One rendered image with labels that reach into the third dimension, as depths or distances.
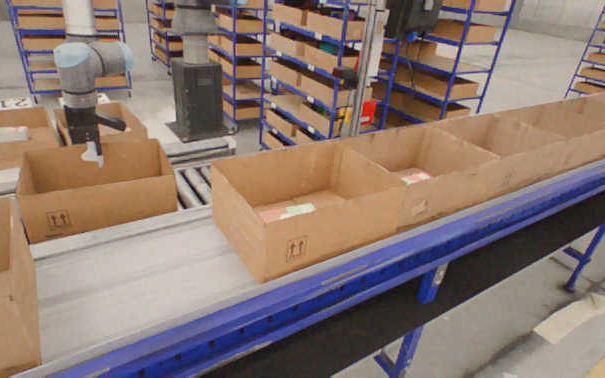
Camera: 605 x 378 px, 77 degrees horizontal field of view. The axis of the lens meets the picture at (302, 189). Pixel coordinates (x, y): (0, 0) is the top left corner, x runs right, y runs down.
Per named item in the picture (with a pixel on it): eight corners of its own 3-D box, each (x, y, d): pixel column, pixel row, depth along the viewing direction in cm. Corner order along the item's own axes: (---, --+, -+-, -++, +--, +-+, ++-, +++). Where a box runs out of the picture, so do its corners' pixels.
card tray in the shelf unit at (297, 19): (271, 17, 284) (272, 2, 279) (306, 18, 299) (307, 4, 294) (300, 26, 255) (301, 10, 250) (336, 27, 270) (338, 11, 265)
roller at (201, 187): (195, 175, 158) (194, 164, 156) (250, 246, 122) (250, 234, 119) (183, 177, 156) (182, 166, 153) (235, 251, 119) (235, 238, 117)
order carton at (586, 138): (530, 138, 181) (545, 103, 172) (597, 164, 160) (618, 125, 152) (479, 150, 161) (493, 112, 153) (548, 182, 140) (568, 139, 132)
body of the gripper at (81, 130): (69, 136, 123) (61, 100, 116) (99, 132, 127) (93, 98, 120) (72, 147, 118) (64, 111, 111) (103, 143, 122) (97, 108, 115)
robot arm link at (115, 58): (110, 38, 123) (73, 44, 114) (134, 41, 118) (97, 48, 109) (117, 68, 128) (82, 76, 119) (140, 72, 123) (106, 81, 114)
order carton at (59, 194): (162, 179, 143) (158, 137, 135) (180, 222, 121) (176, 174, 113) (37, 197, 126) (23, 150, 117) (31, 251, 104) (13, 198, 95)
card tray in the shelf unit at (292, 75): (268, 72, 303) (268, 59, 298) (300, 70, 319) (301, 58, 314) (295, 86, 275) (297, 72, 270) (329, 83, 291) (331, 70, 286)
